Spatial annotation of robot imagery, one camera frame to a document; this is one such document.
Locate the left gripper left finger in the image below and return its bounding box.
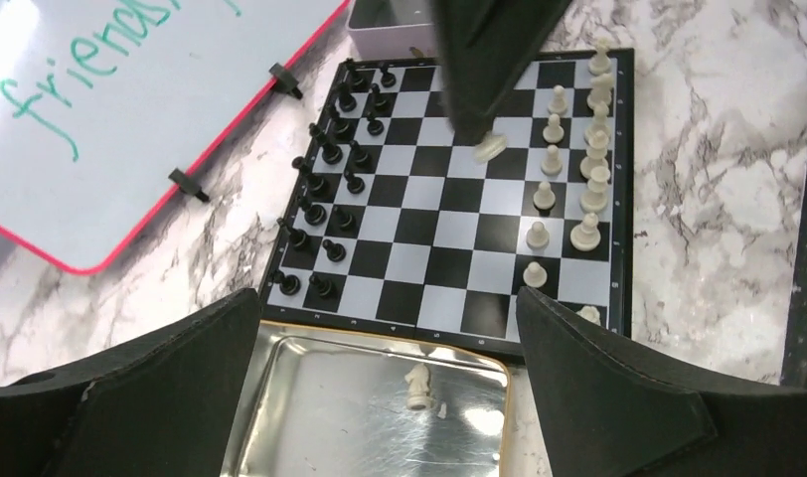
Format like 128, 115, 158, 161
0, 288, 260, 476

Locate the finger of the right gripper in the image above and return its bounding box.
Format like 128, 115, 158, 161
429, 0, 571, 145

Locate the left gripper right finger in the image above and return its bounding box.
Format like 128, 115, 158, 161
516, 288, 807, 476

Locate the white piece corner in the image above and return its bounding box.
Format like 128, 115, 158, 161
577, 305, 602, 326

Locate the white rook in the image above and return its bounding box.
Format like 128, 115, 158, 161
588, 38, 612, 77

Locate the white knight back row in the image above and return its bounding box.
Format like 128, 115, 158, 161
586, 73, 615, 109

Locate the white piece back row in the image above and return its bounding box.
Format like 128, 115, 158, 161
579, 130, 609, 179
579, 166, 611, 213

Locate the white chess piece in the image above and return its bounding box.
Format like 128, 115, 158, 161
526, 221, 550, 249
533, 180, 556, 211

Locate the gold tin with white pieces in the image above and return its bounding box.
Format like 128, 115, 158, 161
222, 321, 511, 476

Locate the empty silver metal tin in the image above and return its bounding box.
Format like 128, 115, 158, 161
347, 0, 436, 61

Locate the black easel foot right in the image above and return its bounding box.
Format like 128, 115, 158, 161
269, 63, 303, 100

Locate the black easel foot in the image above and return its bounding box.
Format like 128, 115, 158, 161
269, 63, 303, 100
168, 168, 210, 203

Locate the black and white chessboard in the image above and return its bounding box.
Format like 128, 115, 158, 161
260, 49, 635, 363

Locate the black easel foot left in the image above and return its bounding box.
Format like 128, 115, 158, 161
168, 168, 210, 203

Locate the white board with pink frame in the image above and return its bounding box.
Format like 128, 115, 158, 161
0, 1, 347, 274

